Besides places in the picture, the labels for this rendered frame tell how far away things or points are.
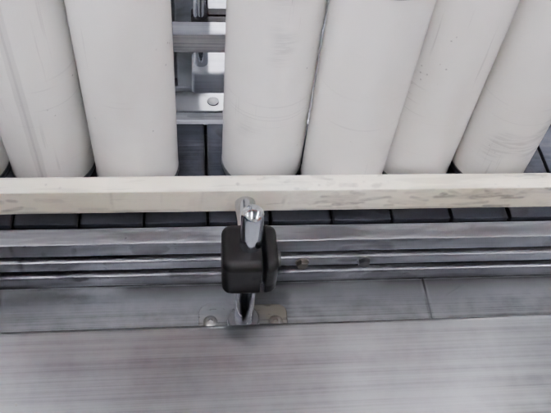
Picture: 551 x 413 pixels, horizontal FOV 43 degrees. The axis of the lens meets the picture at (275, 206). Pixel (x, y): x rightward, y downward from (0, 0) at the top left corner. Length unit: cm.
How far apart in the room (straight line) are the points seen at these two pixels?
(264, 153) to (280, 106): 4
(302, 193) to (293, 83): 7
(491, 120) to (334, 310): 15
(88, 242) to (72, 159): 5
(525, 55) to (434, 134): 7
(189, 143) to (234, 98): 8
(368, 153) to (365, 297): 11
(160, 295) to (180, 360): 9
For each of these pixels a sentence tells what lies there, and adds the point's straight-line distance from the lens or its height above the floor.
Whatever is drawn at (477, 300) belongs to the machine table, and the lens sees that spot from 48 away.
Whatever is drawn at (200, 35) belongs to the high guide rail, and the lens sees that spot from 42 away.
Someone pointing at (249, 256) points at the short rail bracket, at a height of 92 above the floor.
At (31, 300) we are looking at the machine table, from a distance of 47.
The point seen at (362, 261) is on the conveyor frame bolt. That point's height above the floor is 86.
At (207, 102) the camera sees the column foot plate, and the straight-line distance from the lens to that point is 56.
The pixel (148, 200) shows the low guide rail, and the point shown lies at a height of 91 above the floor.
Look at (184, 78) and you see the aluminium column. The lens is 56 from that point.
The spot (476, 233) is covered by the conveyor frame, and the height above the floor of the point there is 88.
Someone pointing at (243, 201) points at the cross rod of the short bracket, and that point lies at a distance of 39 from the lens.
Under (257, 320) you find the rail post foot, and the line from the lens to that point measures 44.
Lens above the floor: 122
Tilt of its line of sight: 52 degrees down
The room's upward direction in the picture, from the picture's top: 8 degrees clockwise
